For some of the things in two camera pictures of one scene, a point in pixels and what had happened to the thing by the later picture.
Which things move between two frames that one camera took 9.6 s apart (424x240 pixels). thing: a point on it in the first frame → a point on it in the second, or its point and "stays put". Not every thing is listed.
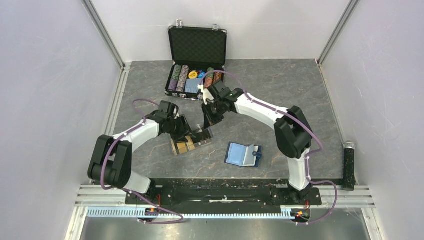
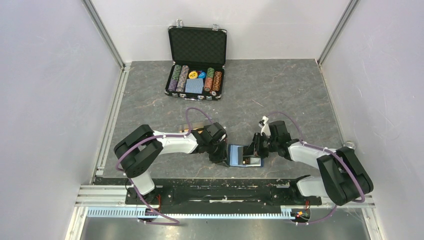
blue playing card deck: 191,85 stays put
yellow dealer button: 192,75 stays put
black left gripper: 185,130 → 222,158
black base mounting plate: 245,191 stays put
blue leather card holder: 243,155 stays put
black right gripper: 210,120 → 257,139
